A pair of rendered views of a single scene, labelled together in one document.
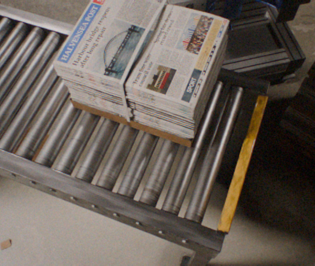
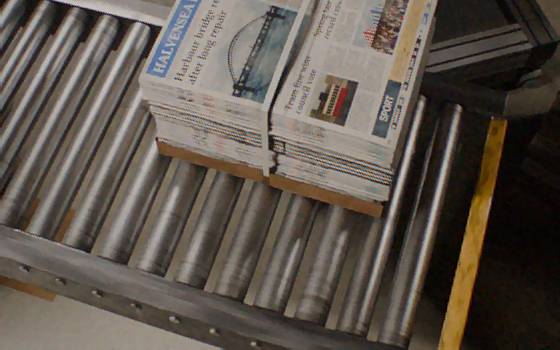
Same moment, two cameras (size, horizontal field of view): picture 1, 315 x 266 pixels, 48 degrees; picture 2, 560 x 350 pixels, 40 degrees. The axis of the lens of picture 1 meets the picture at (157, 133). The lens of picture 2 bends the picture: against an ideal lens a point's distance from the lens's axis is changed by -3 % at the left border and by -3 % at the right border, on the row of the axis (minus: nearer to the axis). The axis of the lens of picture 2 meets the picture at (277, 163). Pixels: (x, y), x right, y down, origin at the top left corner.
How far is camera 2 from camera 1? 0.26 m
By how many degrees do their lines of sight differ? 4
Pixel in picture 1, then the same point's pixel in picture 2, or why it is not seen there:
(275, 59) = (504, 43)
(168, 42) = (338, 35)
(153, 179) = (319, 279)
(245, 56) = (449, 39)
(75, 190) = (178, 304)
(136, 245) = not seen: outside the picture
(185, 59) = (371, 64)
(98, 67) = (221, 83)
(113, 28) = (239, 13)
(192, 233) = not seen: outside the picture
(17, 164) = (68, 261)
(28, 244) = not seen: outside the picture
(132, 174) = (279, 272)
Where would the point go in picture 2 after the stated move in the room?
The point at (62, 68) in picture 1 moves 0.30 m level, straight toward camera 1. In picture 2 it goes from (155, 86) to (254, 262)
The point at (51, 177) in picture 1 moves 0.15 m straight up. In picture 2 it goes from (132, 283) to (114, 244)
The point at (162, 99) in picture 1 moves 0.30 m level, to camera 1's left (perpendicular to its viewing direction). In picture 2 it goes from (338, 135) to (114, 155)
